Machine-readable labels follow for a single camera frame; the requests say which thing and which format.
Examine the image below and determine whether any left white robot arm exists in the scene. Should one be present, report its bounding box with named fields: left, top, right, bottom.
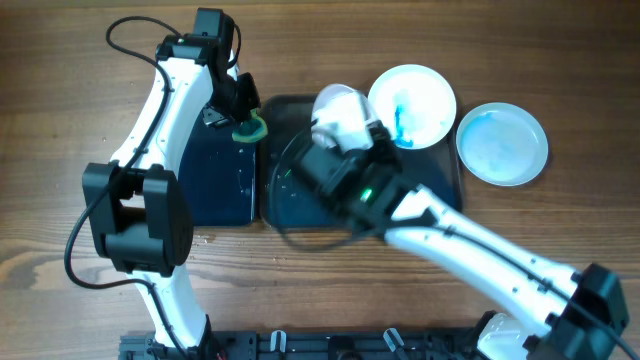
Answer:
left=80, top=31, right=263, bottom=359

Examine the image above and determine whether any large black tray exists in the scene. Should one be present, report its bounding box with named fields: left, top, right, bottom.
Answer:
left=257, top=95, right=464, bottom=228

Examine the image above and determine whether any left black cable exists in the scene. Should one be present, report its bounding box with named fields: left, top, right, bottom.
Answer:
left=63, top=15, right=189, bottom=359

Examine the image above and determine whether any small black water tray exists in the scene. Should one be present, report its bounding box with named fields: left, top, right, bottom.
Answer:
left=178, top=107, right=257, bottom=227

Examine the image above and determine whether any right black cable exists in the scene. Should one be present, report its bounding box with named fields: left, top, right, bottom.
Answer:
left=267, top=122, right=640, bottom=360

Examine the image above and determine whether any black cable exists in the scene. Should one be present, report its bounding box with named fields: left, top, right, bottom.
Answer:
left=63, top=15, right=189, bottom=359
left=267, top=122, right=640, bottom=360

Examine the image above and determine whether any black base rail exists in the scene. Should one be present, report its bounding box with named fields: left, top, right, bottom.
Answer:
left=119, top=327, right=501, bottom=360

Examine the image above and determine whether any green yellow sponge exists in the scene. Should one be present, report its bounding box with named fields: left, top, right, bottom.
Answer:
left=232, top=109, right=268, bottom=144

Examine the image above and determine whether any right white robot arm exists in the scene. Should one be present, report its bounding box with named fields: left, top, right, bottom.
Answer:
left=286, top=124, right=639, bottom=359

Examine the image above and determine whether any white plate stained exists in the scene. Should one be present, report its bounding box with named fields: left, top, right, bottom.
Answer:
left=455, top=102, right=550, bottom=187
left=368, top=64, right=457, bottom=150
left=311, top=84, right=378, bottom=152

